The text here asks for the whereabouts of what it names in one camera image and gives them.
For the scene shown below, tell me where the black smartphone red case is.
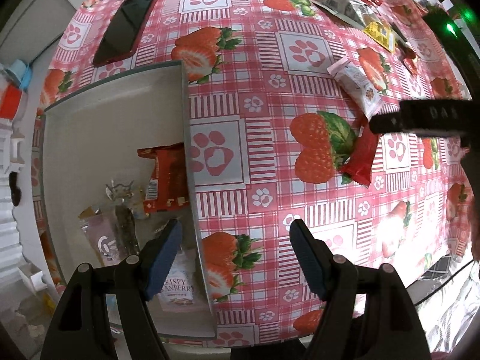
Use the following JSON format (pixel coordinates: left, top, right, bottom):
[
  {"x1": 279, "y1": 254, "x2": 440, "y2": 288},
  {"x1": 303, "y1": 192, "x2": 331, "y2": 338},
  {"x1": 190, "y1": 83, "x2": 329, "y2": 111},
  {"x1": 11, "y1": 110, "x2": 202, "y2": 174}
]
[{"x1": 92, "y1": 0, "x2": 157, "y2": 68}]

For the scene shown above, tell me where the red gold candy wrapper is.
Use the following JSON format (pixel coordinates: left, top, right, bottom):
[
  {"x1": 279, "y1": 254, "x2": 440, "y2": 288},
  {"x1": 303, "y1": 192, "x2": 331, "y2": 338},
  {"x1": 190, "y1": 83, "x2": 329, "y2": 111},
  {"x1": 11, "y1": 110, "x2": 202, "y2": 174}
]
[{"x1": 137, "y1": 142, "x2": 190, "y2": 214}]

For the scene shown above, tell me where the clear bag of candies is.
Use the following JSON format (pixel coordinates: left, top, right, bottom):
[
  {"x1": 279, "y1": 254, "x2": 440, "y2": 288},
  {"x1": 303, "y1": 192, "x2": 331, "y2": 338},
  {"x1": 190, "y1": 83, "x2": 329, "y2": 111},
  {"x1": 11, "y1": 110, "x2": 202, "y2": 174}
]
[{"x1": 105, "y1": 180, "x2": 148, "y2": 220}]

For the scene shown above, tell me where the long red snack packet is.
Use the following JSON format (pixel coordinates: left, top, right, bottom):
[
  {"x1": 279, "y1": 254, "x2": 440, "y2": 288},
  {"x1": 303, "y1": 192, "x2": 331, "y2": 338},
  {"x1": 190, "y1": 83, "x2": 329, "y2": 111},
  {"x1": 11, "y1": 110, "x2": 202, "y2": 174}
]
[{"x1": 339, "y1": 117, "x2": 380, "y2": 187}]

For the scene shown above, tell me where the blue plastic cup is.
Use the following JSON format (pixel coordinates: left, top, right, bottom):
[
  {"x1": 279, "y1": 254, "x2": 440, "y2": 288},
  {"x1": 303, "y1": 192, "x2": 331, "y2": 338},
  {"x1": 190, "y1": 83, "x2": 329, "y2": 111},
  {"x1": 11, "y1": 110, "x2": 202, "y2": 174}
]
[{"x1": 5, "y1": 59, "x2": 32, "y2": 91}]

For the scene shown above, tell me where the gold snack bar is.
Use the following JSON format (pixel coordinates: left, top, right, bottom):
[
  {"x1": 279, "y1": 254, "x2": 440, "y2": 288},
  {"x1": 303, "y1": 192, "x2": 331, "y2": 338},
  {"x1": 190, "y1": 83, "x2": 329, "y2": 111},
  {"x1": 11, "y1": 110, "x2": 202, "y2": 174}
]
[{"x1": 78, "y1": 205, "x2": 101, "y2": 220}]

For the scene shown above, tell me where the red plaid strawberry tablecloth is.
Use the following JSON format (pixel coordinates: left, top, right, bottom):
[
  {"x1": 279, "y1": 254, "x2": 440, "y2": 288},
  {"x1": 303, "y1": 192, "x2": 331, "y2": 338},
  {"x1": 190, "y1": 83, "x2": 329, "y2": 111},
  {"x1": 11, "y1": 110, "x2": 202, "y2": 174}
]
[{"x1": 40, "y1": 0, "x2": 468, "y2": 347}]

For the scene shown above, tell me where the grey rectangular tray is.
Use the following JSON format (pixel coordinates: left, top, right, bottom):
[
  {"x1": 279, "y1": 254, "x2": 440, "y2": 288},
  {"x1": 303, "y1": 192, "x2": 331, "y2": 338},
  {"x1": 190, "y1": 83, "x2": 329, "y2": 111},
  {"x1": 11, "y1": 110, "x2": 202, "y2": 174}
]
[{"x1": 41, "y1": 61, "x2": 217, "y2": 340}]

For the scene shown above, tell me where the grey white foil snack bag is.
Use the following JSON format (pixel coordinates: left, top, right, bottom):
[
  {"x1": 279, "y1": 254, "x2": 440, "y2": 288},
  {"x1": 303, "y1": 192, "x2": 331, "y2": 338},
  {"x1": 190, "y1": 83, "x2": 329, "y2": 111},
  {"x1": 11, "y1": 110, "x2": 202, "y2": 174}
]
[{"x1": 314, "y1": 0, "x2": 378, "y2": 30}]

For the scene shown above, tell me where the red white plastic container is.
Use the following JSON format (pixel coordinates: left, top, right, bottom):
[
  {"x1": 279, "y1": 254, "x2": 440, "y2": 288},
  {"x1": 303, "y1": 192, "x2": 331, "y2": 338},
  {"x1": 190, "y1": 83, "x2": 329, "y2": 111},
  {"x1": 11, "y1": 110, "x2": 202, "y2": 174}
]
[{"x1": 0, "y1": 76, "x2": 24, "y2": 121}]

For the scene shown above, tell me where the pink crispy cranberry snack packet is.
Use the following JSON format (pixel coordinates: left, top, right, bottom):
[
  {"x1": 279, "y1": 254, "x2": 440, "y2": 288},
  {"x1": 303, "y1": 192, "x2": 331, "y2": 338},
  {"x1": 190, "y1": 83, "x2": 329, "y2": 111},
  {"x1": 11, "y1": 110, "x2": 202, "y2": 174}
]
[{"x1": 158, "y1": 248, "x2": 199, "y2": 313}]

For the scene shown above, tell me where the pink purple snack bar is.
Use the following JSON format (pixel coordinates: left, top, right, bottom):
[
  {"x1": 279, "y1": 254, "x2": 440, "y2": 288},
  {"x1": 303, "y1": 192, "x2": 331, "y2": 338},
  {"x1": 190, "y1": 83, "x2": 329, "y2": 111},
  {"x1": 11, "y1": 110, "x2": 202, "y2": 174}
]
[{"x1": 79, "y1": 211, "x2": 125, "y2": 267}]

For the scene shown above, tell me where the clear chocolate bar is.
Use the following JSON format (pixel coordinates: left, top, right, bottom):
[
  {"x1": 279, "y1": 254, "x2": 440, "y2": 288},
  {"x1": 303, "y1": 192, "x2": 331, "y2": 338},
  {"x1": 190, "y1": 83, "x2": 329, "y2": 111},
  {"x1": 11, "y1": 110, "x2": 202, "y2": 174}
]
[{"x1": 115, "y1": 205, "x2": 140, "y2": 255}]

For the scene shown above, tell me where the yellow snack packet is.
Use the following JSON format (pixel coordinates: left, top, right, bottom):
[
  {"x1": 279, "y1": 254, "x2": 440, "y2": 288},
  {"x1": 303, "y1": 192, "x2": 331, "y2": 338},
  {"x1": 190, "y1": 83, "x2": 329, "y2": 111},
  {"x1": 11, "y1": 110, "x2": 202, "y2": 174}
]
[{"x1": 363, "y1": 21, "x2": 396, "y2": 53}]

